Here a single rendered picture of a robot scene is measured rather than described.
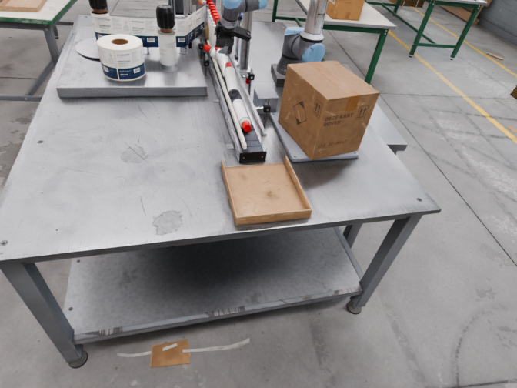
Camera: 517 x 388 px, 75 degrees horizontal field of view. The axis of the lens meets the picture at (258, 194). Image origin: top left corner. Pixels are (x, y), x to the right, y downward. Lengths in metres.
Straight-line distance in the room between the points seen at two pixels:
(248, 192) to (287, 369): 0.92
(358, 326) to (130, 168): 1.38
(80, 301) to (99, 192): 0.64
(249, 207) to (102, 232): 0.47
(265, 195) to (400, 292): 1.23
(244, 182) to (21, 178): 0.75
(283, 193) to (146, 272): 0.84
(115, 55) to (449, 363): 2.18
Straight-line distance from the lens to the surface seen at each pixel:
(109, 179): 1.30
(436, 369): 2.06
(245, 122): 1.42
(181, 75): 1.86
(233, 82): 1.68
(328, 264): 1.86
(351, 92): 1.34
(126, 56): 1.78
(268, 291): 1.69
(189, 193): 1.20
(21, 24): 3.07
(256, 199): 1.19
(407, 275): 2.30
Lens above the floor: 1.66
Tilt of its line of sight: 43 degrees down
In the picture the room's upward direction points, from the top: 9 degrees clockwise
